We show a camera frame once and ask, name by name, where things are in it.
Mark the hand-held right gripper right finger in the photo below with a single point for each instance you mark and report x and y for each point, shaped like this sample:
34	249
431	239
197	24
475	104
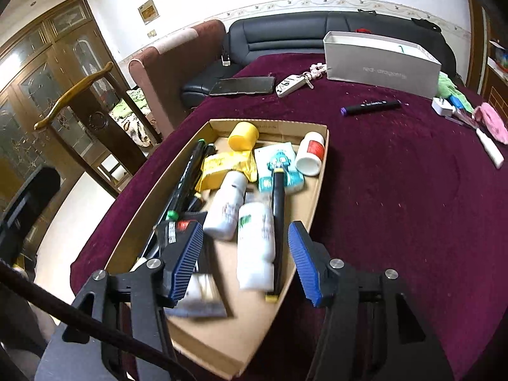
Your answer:
303	262

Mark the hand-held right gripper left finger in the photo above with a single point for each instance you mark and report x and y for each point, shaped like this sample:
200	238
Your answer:
184	262

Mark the black snack packet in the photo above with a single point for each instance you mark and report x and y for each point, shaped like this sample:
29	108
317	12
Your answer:
174	232

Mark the white packet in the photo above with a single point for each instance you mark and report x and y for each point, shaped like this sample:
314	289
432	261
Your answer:
202	289

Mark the black marker yellow caps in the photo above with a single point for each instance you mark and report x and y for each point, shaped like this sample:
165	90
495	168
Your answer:
279	222

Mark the white bottle green label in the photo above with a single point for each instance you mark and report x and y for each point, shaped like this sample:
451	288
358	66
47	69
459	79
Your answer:
256	254

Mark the plain white bottle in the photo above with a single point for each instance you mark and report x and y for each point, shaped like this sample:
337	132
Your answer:
224	210

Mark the black marker green caps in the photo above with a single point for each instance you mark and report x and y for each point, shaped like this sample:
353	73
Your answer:
186	178

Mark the cardboard box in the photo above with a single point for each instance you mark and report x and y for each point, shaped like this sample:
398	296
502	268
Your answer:
222	337

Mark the yellow cracker packet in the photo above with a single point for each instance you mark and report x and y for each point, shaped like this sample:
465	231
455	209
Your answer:
220	166

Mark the white bottle red label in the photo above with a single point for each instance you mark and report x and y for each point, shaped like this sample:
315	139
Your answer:
311	154

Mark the pale teal packet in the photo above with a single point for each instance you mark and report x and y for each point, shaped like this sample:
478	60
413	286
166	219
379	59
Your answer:
264	158

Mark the maroon tablecloth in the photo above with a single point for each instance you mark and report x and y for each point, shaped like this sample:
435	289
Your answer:
397	206

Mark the patterned cushion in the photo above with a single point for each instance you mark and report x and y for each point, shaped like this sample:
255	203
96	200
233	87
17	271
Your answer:
131	119

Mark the black chair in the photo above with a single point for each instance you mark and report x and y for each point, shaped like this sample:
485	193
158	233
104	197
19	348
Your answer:
31	206

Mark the dark wooden chair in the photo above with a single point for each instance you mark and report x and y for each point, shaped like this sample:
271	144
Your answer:
99	123

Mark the black marker purple cap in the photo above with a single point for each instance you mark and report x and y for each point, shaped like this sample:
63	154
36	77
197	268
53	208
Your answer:
373	107

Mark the white key fob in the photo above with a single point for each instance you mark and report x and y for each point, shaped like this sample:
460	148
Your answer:
289	86

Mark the black phone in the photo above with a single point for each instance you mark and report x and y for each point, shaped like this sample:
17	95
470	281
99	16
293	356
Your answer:
242	86

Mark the brown armchair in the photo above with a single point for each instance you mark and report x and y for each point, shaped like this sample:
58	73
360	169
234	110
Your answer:
178	67

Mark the grey shoe box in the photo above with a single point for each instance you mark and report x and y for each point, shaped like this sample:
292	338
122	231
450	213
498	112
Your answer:
377	69

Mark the white charger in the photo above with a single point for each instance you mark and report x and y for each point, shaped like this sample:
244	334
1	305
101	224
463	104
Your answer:
442	106

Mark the white tube bottle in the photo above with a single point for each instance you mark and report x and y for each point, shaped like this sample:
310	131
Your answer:
490	149

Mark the wooden glass door cabinet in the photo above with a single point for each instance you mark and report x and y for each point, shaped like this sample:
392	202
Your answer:
35	99

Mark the small blue item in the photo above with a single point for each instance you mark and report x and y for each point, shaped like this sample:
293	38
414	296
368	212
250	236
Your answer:
458	102

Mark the green cloth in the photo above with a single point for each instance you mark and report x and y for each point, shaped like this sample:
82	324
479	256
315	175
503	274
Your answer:
446	85

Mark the black sofa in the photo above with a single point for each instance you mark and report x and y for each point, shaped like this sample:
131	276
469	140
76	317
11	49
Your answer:
285	33

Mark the pink cloth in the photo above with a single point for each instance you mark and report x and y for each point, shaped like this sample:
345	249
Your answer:
494	121

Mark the wooden counter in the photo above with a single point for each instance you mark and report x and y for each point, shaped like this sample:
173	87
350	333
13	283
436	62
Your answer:
498	87

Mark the small gold wall plaque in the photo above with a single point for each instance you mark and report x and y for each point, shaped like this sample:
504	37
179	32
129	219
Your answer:
149	12

